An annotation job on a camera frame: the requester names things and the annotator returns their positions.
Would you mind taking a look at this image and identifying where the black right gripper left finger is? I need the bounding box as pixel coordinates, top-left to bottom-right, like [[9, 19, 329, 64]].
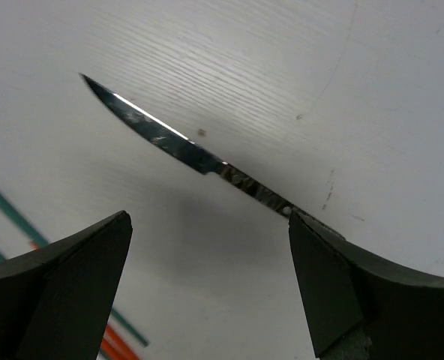
[[0, 211, 133, 359]]

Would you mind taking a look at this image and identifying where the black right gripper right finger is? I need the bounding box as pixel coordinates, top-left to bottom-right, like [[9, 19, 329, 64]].
[[289, 211, 444, 359]]

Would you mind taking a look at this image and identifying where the teal chopstick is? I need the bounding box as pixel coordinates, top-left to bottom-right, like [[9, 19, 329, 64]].
[[0, 252, 149, 347], [0, 192, 50, 248]]

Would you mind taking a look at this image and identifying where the orange chopstick upper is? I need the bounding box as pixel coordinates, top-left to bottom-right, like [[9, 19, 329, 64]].
[[29, 239, 140, 360]]

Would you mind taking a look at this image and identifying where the orange chopstick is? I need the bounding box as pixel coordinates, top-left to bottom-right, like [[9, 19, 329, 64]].
[[29, 239, 140, 360], [100, 337, 126, 360]]

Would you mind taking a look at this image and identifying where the orange chopstick lower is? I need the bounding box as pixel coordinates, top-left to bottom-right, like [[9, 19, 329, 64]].
[[100, 337, 126, 360]]

